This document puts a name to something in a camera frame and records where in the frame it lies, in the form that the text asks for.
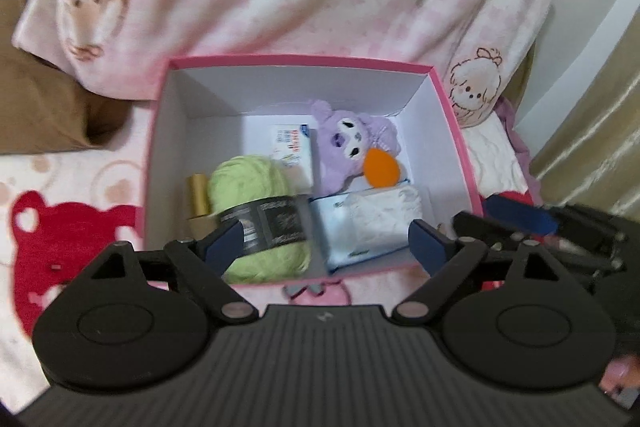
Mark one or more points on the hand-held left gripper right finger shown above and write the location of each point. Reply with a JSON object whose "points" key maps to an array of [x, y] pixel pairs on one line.
{"points": [[425, 242]]}

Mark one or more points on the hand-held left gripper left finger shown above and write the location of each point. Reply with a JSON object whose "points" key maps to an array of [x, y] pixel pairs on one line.
{"points": [[227, 242]]}

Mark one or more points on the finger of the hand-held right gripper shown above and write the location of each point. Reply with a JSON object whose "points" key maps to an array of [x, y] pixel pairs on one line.
{"points": [[520, 212], [485, 229]]}

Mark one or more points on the gold capped foundation bottle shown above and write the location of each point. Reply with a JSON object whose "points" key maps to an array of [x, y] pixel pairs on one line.
{"points": [[197, 197]]}

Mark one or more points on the green yarn ball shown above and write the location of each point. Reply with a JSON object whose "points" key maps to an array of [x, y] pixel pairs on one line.
{"points": [[245, 182]]}

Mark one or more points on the orange makeup sponge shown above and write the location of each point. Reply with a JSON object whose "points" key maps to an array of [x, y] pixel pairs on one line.
{"points": [[381, 169]]}

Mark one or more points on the clear bag of white floss picks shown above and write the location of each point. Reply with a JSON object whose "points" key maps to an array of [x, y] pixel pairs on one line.
{"points": [[335, 229]]}

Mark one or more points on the small white medicine box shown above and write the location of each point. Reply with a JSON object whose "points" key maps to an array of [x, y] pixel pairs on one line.
{"points": [[292, 149]]}

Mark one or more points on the purple plush toy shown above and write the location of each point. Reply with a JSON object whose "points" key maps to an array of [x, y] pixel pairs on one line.
{"points": [[345, 157]]}

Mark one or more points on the pink cardboard box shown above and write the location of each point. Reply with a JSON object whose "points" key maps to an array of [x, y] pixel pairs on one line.
{"points": [[200, 97]]}

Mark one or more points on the person's right hand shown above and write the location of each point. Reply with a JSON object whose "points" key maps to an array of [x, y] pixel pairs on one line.
{"points": [[625, 374]]}

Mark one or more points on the purple ruffled bed sheet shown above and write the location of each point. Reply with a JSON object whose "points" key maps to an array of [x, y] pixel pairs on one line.
{"points": [[520, 147]]}

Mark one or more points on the gold curtain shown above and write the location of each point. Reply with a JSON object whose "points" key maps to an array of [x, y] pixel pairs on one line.
{"points": [[600, 132]]}

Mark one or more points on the bear printed blanket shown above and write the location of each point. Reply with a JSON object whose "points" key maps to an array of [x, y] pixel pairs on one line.
{"points": [[75, 167]]}

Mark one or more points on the brown pillow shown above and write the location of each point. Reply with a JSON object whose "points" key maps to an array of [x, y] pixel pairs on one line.
{"points": [[40, 97]]}

